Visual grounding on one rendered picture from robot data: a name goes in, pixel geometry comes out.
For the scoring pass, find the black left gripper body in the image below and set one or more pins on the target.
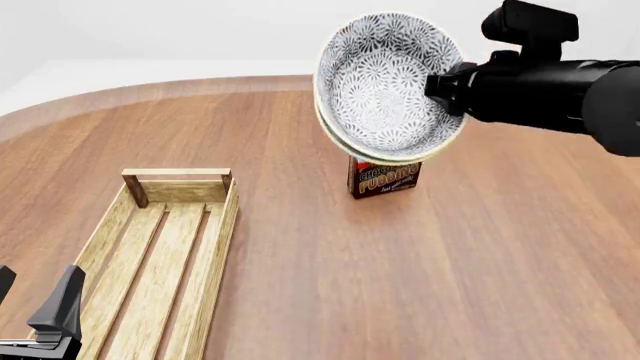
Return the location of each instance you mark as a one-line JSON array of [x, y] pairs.
[[35, 350]]

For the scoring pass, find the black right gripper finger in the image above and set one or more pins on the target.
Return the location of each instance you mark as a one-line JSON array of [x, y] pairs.
[[462, 68], [445, 92]]

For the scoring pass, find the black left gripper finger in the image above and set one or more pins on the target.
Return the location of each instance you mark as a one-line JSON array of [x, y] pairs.
[[57, 307], [5, 281]]

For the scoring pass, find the patterned black and white bowl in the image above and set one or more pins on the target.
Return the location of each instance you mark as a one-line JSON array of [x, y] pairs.
[[345, 144], [385, 86]]

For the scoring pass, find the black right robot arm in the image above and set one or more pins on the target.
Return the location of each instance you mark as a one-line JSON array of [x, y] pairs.
[[550, 93]]

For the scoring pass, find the wooden slat tray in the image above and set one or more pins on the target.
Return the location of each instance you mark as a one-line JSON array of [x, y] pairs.
[[155, 262]]

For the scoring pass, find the brown chocolate pudding box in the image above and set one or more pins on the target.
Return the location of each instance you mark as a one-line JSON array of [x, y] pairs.
[[385, 180]]

